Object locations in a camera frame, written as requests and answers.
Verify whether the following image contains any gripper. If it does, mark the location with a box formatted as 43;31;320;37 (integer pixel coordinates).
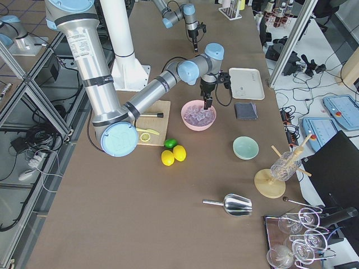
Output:
200;79;217;110
187;29;199;53

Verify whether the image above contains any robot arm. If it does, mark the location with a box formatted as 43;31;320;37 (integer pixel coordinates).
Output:
153;0;206;53
45;1;224;157

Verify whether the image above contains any pile of clear ice cubes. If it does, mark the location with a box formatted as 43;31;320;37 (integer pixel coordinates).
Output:
183;105;215;127

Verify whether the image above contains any wooden cup tree stand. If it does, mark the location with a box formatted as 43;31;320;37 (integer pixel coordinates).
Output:
254;133;312;198

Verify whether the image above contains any metal ice scoop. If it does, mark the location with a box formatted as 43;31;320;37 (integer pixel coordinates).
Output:
202;193;252;217

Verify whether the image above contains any pink bowl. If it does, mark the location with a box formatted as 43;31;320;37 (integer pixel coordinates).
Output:
181;100;217;131

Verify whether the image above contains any dark grey folded cloth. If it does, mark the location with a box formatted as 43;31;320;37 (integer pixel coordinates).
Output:
234;103;258;120

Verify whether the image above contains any beige plastic tray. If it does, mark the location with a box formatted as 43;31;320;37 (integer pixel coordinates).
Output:
229;67;265;100

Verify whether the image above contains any wooden cutting board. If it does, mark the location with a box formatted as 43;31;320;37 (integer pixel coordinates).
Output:
136;100;171;146

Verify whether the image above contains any green lime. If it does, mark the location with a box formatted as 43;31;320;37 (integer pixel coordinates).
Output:
164;138;178;149

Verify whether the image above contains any yellow lemon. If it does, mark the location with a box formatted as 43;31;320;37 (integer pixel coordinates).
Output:
161;150;174;166
173;145;187;161

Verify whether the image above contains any mint green bowl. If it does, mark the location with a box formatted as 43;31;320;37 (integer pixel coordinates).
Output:
232;136;259;160

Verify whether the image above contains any yellow plastic knife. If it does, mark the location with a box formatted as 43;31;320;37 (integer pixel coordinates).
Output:
136;128;160;135

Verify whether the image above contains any clear glass on stand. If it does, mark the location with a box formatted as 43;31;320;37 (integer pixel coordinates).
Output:
270;152;301;182

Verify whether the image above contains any blue teach pendant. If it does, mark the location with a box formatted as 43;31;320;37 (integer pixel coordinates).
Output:
323;95;358;131
302;117;342;152

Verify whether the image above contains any black monitor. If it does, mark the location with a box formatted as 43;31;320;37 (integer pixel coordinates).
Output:
302;131;358;208

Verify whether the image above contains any wine glass rack tray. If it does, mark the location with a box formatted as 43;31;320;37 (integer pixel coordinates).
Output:
264;206;337;268

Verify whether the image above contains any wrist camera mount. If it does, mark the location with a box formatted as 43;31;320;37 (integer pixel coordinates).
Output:
218;72;231;90
197;22;206;34

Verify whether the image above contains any white wire cup rack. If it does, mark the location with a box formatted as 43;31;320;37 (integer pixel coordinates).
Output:
218;0;242;21

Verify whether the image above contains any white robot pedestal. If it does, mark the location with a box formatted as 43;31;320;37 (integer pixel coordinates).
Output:
100;0;150;92

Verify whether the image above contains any aluminium frame post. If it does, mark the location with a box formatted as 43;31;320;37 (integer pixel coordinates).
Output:
268;0;317;89

